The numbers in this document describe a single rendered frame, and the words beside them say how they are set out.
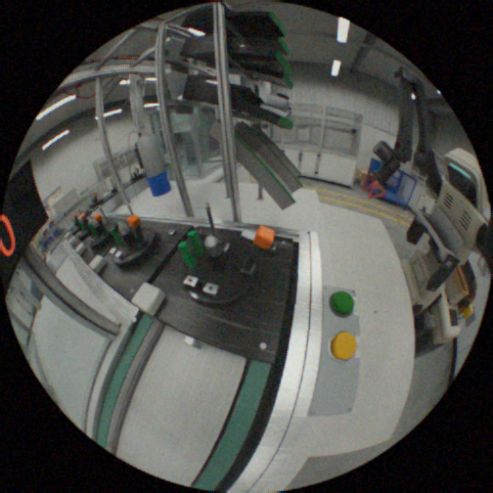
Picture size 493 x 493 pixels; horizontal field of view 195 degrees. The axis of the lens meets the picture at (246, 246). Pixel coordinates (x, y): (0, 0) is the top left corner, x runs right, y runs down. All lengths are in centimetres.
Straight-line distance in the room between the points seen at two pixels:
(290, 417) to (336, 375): 8
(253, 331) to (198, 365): 12
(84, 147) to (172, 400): 1104
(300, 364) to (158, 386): 23
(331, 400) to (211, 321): 20
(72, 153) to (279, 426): 1104
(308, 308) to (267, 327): 8
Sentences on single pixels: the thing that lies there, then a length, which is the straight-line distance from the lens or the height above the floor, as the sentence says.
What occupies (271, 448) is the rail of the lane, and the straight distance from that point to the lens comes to 25.
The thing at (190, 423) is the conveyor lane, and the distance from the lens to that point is 30.
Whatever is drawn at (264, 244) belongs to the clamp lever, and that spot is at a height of 106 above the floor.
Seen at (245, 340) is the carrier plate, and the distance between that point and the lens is 20.
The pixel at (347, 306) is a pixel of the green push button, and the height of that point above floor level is 97.
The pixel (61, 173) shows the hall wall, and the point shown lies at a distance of 1074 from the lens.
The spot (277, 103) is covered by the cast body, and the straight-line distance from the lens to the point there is 38.
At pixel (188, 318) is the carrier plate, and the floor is 97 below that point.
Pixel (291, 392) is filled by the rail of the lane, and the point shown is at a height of 96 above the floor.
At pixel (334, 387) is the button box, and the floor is 96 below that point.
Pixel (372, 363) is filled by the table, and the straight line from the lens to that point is 41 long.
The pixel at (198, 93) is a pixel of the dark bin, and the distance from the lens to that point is 44.
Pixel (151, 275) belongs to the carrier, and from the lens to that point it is 32.
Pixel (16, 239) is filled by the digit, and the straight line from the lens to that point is 20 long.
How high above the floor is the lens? 117
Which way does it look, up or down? 44 degrees down
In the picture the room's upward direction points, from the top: 5 degrees counter-clockwise
